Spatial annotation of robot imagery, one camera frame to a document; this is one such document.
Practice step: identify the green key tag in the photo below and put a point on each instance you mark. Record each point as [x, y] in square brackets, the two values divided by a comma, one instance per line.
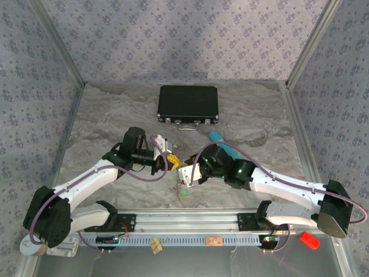
[184, 191]

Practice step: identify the aluminium frame post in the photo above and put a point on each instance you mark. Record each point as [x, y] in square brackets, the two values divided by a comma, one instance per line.
[312, 43]
[58, 43]

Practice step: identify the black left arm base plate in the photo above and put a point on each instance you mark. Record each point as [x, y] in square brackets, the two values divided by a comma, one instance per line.
[129, 222]

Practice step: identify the small circuit board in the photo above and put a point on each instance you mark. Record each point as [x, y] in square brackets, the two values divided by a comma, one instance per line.
[269, 239]
[106, 239]

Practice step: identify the left small circuit board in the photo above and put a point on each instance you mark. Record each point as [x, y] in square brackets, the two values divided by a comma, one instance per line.
[106, 239]

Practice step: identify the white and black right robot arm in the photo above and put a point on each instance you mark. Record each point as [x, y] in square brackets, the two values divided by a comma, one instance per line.
[288, 189]

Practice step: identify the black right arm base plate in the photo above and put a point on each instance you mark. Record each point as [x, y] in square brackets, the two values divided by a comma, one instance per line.
[245, 222]

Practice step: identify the white tape roll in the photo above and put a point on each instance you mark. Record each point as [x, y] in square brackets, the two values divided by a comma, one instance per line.
[27, 249]

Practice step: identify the small wooden block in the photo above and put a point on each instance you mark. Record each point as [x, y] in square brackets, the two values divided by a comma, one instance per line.
[155, 246]

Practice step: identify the orange label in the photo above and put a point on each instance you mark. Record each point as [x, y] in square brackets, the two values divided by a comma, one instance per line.
[213, 240]

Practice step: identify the red plastic block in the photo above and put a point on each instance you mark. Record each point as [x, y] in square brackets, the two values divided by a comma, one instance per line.
[310, 240]

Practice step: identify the yellow key tag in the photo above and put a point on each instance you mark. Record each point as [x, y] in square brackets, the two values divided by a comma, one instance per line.
[181, 197]

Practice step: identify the black ribbed carrying case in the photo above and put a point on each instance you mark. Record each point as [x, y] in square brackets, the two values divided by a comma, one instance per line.
[187, 101]

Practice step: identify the right small circuit board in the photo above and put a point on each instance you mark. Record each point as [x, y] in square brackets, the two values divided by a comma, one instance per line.
[269, 239]

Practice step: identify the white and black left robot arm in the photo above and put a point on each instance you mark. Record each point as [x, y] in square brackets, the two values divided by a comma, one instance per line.
[86, 186]

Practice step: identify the aluminium table edge rail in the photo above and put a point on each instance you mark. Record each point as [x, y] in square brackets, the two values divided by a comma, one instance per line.
[69, 130]
[301, 130]

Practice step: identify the white plastic bracket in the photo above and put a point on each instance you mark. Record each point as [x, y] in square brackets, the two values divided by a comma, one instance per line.
[67, 248]

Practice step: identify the white tray with black part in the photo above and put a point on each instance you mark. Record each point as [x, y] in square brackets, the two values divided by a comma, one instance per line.
[184, 220]

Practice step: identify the teal marker pen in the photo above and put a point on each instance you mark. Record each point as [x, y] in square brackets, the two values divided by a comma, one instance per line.
[215, 135]

